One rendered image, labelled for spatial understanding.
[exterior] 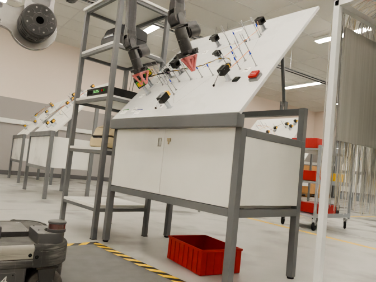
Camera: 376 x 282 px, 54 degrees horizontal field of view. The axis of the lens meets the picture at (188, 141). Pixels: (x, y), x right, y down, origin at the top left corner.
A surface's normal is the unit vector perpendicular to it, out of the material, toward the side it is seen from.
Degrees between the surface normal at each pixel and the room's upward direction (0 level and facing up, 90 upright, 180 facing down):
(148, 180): 90
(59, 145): 90
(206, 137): 90
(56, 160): 90
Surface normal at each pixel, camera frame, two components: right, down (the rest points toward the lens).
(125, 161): -0.73, -0.12
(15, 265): 0.57, 0.00
